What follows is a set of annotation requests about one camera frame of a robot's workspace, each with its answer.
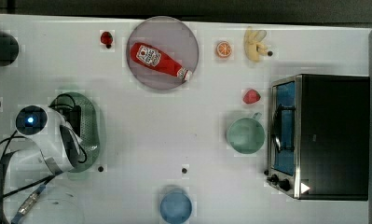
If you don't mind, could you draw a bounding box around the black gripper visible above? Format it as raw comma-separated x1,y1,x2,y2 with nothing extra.
61,105,81,135

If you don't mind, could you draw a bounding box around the green oval strainer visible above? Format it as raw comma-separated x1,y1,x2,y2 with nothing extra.
49,91,101,180

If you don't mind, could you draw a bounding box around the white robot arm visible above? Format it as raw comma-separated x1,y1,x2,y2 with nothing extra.
15,105,82,175

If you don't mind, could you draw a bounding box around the small red strawberry toy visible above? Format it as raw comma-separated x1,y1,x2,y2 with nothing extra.
100,31,113,49

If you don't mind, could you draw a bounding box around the red ketchup bottle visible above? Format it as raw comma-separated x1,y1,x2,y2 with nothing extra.
130,42,193,81

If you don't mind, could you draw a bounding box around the black cylinder cup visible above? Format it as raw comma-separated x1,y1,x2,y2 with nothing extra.
0,30,20,66

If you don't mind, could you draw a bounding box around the purple oval plate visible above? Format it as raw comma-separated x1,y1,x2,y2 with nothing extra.
126,16,199,91

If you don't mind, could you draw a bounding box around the blue cup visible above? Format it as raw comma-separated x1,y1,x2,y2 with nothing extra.
159,189,193,224

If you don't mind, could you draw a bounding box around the orange slice toy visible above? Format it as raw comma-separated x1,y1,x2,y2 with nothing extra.
215,41,232,58

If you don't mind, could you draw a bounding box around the green mug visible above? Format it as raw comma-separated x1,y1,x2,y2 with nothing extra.
226,112,266,154

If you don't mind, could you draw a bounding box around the red strawberry toy near oven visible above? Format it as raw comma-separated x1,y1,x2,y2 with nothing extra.
242,89,261,105

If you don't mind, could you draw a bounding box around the yellow banana toy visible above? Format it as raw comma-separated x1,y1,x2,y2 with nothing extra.
243,26,268,63

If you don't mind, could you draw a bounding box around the black toaster oven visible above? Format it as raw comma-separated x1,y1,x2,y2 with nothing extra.
265,74,370,201

